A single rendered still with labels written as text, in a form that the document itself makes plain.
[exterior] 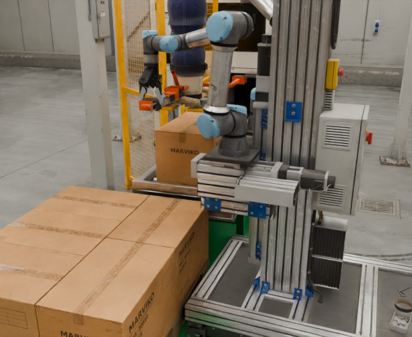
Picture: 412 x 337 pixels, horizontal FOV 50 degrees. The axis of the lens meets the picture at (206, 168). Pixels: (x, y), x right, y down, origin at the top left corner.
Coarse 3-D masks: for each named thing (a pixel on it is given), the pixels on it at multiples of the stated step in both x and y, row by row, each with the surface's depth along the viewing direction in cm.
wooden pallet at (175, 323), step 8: (208, 264) 294; (200, 272) 277; (200, 280) 284; (192, 288) 262; (184, 304) 250; (184, 312) 260; (176, 320) 238; (184, 320) 253; (176, 328) 240; (168, 336) 238; (176, 336) 241
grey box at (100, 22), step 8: (96, 0) 334; (104, 0) 345; (96, 8) 336; (104, 8) 346; (96, 16) 337; (104, 16) 347; (96, 24) 339; (104, 24) 348; (96, 32) 341; (104, 32) 350
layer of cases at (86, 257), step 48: (96, 192) 296; (0, 240) 234; (48, 240) 234; (96, 240) 234; (144, 240) 234; (192, 240) 253; (0, 288) 194; (48, 288) 194; (96, 288) 194; (144, 288) 194; (0, 336) 196; (48, 336) 187; (96, 336) 179; (144, 336) 197
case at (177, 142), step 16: (192, 112) 337; (160, 128) 292; (176, 128) 292; (192, 128) 292; (160, 144) 290; (176, 144) 286; (192, 144) 283; (208, 144) 279; (160, 160) 294; (176, 160) 290; (160, 176) 298; (176, 176) 294
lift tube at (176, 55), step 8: (176, 32) 261; (184, 32) 259; (200, 48) 266; (176, 56) 265; (184, 56) 263; (192, 56) 263; (200, 56) 266; (176, 64) 266; (184, 64) 265; (192, 64) 265; (176, 72) 268; (184, 72) 266; (192, 72) 266; (200, 72) 269
